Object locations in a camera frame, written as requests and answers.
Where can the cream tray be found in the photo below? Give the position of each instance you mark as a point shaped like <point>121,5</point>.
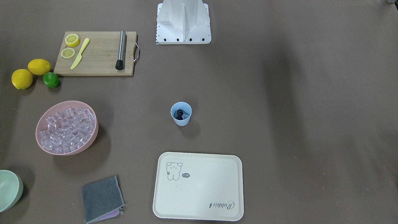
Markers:
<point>199,186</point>

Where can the steel muddler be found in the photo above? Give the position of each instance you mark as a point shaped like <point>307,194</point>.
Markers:
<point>120,63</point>

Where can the clear ice cube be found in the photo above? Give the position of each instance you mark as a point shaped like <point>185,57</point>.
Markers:
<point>185,116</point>

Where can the wooden cutting board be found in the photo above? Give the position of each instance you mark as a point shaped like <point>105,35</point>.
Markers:
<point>100,56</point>

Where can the yellow plastic knife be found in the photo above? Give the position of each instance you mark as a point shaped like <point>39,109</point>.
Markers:
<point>79,55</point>

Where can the lemon slice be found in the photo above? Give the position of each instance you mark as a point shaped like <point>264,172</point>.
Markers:
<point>67,53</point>

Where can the green bowl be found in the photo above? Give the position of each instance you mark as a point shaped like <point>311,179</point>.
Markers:
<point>11,189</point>

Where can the lemon half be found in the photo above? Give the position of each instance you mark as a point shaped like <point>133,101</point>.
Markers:
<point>72,40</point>

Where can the yellow lemon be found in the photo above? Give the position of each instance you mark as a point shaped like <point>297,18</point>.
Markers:
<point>39,67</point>
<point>22,79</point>

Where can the pink bowl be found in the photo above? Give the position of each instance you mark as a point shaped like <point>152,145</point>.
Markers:
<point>67,128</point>

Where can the grey folded cloth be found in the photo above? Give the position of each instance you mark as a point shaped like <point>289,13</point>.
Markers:
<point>102,200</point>

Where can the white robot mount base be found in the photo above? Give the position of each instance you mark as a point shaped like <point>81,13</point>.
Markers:
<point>183,22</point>

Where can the green lime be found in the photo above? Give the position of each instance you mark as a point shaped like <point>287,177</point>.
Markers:
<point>51,80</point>

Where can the light blue cup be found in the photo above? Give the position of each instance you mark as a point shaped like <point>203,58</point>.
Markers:
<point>183,106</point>

